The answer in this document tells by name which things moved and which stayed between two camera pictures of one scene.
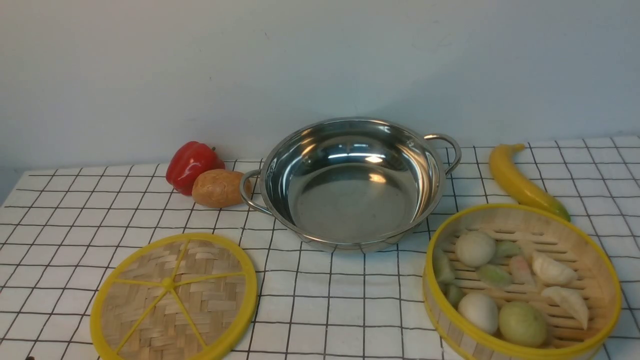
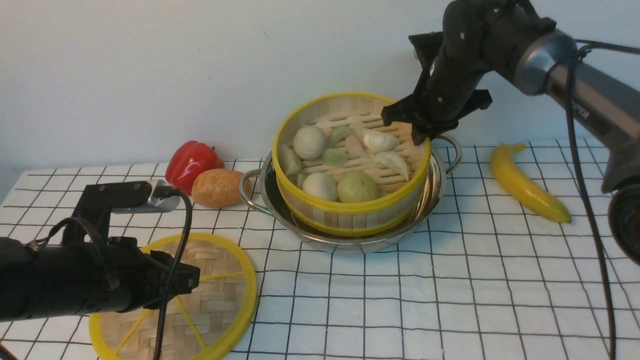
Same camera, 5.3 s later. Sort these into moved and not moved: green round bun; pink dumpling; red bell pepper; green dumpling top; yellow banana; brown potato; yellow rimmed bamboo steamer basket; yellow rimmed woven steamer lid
Moved: green dumpling top; yellow rimmed bamboo steamer basket; green round bun; pink dumpling
Not moved: brown potato; yellow rimmed woven steamer lid; yellow banana; red bell pepper
